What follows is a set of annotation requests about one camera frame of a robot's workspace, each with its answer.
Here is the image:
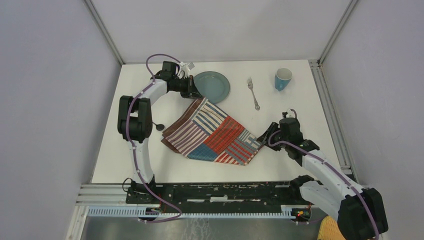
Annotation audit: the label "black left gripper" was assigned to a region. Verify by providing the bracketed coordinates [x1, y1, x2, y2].
[170, 75, 203, 100]

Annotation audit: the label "blue ceramic mug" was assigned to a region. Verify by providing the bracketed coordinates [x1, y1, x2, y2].
[274, 68, 293, 92]

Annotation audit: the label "black spoon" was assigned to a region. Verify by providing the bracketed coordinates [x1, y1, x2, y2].
[152, 122, 166, 131]

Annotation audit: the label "striped patchwork placemat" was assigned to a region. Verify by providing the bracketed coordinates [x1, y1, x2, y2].
[161, 98, 263, 166]

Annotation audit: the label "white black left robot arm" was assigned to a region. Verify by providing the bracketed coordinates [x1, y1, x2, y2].
[117, 61, 203, 204]

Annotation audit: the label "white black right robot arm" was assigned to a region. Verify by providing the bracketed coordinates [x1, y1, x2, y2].
[258, 117, 389, 240]

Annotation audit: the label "teal ceramic plate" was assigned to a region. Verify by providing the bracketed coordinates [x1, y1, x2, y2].
[193, 71, 231, 104]

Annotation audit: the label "ornate silver fork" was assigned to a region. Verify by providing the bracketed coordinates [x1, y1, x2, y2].
[247, 76, 261, 111]

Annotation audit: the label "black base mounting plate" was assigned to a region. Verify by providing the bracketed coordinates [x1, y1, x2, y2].
[125, 181, 309, 215]

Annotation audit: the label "yellow woven basket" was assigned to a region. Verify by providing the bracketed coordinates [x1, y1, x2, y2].
[317, 216, 345, 240]

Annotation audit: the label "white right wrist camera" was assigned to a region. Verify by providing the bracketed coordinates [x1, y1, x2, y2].
[282, 110, 297, 119]

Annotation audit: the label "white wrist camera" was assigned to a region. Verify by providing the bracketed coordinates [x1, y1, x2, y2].
[282, 110, 297, 119]
[179, 61, 195, 76]

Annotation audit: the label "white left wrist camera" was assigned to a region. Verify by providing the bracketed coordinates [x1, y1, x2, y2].
[179, 61, 195, 76]

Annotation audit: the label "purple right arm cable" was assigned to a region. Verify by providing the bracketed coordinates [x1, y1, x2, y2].
[266, 108, 381, 240]

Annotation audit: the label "aluminium frame rails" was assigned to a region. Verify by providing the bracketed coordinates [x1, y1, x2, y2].
[76, 60, 344, 229]

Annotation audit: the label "white slotted cable duct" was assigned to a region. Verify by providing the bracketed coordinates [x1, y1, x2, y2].
[87, 206, 295, 220]

